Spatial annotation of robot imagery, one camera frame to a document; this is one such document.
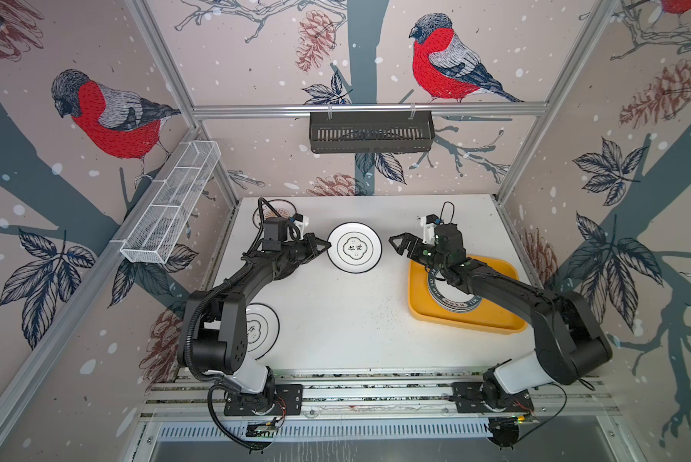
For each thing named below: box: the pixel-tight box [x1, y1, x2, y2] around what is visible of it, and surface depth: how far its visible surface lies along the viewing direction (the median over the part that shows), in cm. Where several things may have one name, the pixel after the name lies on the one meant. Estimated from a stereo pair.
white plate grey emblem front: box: [245, 303, 281, 360], surface depth 87 cm
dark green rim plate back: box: [427, 268, 484, 313], surface depth 88 cm
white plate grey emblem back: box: [327, 221, 384, 275], surface depth 91 cm
